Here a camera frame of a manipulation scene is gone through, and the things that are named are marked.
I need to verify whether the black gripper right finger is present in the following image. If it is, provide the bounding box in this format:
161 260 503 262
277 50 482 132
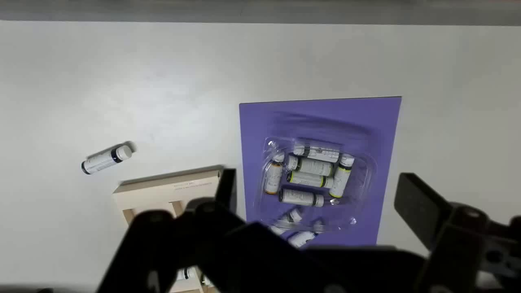
394 172 521 293

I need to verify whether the purple mat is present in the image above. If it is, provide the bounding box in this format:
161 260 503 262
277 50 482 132
239 96 400 246

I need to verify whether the white vial in container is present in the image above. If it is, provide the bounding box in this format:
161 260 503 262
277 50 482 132
264 153 285 193
291 141 355 167
287 156 334 176
329 166 352 198
278 189 326 206

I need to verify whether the clear plastic container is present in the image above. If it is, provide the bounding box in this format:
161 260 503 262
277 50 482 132
251 112 381 247

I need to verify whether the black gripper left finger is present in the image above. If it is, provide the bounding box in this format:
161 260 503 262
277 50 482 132
96 167 236 293

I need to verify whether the white vial on mat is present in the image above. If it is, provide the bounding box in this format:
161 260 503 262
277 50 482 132
270 208 303 234
288 219 326 247

